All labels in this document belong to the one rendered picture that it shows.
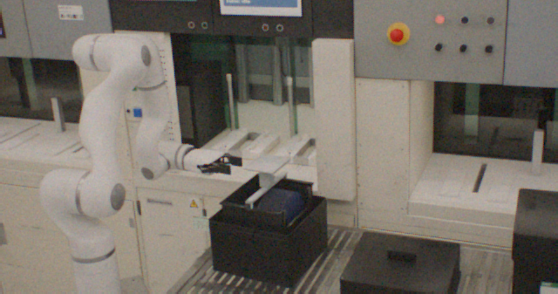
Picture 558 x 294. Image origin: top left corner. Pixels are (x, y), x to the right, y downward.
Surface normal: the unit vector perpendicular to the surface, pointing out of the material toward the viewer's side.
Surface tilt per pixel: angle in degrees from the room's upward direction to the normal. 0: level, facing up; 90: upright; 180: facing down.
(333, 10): 90
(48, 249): 90
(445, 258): 0
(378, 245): 0
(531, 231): 0
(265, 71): 90
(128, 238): 90
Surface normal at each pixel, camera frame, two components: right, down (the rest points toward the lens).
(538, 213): -0.05, -0.94
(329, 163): -0.37, 0.34
